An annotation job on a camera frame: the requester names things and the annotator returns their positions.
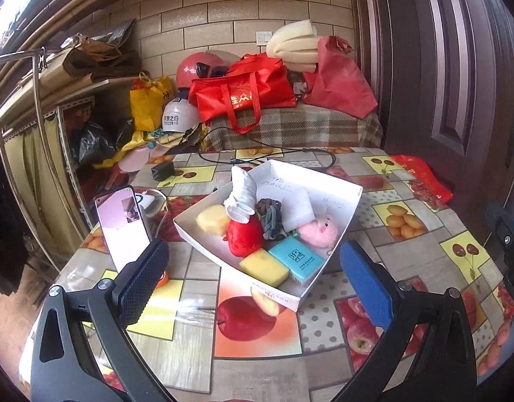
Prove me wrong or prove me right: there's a plaid covered bench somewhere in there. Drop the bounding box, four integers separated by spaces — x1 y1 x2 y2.
201 104 383 151

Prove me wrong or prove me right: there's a yellow round plush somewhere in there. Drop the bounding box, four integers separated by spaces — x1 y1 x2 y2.
196 204 230 237

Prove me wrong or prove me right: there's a red tote bag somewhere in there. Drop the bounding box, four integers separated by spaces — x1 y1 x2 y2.
189 54 297 134

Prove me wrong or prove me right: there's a black power adapter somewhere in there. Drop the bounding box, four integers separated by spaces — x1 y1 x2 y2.
151 161 175 182

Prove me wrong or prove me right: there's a pink plush toy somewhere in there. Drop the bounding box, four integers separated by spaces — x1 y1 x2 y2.
297 214 339 249

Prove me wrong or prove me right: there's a dark red cloth bag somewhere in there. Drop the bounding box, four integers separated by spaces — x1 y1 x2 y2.
302 36 378 119

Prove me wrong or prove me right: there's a white hard hat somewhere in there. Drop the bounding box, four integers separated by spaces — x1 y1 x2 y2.
161 97 201 133

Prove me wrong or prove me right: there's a black plastic bag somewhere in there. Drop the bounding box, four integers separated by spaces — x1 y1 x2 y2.
69 121 116 167

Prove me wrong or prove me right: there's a yellow sponge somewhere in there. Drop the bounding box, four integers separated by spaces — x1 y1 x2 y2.
239 249 290 288

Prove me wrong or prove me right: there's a white plush cloth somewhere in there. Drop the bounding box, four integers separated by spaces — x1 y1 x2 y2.
223 166 257 224

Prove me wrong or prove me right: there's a yellow shopping bag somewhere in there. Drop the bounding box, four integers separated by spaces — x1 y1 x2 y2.
129 72 175 132

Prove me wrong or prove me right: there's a red plastic bag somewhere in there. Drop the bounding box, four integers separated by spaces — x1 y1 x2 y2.
391 154 453 203

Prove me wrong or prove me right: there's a teal tissue pack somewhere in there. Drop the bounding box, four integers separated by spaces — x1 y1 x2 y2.
269 236 325 284

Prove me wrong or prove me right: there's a metal shelf rack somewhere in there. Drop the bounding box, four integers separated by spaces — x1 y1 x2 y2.
0 48 138 272

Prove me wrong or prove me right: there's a brown hair scrunchie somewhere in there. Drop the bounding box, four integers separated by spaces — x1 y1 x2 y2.
256 198 286 241

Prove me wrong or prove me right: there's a red plush base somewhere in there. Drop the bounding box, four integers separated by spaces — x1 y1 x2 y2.
226 214 264 258

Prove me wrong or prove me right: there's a red helmet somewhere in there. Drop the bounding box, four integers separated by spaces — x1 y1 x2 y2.
176 51 227 89

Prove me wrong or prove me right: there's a white power bank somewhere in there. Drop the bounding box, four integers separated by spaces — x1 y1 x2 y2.
135 189 167 218

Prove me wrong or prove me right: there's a smartphone with pink screen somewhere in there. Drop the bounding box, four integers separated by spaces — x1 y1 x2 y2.
94 186 151 272

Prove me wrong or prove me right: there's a black cable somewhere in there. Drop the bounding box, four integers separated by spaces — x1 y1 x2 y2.
196 126 338 171

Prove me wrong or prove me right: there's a brown wooden door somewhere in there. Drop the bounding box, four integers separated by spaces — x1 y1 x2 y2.
353 0 514 241

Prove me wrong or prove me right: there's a white cardboard box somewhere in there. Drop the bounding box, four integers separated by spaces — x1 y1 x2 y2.
174 160 362 311

